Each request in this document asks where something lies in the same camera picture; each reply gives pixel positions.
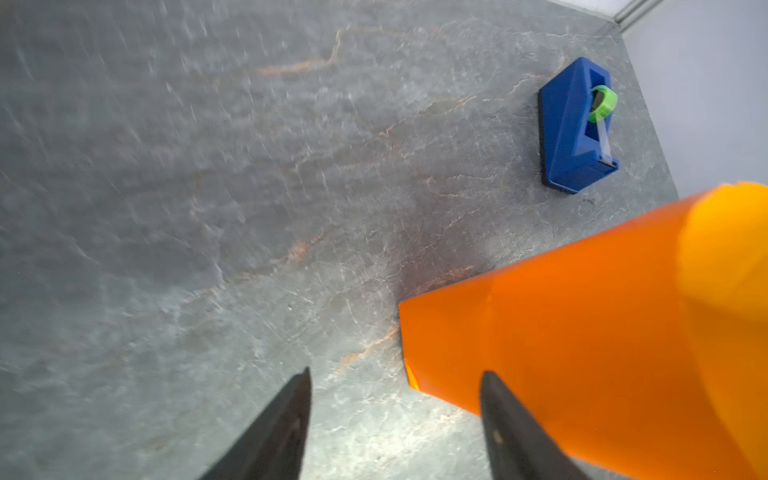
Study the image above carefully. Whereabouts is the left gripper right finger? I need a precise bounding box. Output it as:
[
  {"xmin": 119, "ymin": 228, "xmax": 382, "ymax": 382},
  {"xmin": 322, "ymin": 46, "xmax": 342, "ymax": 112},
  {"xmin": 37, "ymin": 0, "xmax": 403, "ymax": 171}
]
[{"xmin": 480, "ymin": 371, "xmax": 588, "ymax": 480}]

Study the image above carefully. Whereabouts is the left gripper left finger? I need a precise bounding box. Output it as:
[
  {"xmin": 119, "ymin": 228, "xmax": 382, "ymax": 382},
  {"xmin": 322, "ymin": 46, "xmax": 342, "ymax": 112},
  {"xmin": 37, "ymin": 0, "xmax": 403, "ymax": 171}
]
[{"xmin": 201, "ymin": 368, "xmax": 312, "ymax": 480}]

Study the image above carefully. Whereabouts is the blue tape dispenser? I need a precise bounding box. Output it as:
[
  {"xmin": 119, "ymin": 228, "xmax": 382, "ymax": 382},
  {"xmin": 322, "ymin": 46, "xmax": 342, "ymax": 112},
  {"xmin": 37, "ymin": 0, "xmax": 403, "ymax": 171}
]
[{"xmin": 538, "ymin": 57, "xmax": 619, "ymax": 194}]

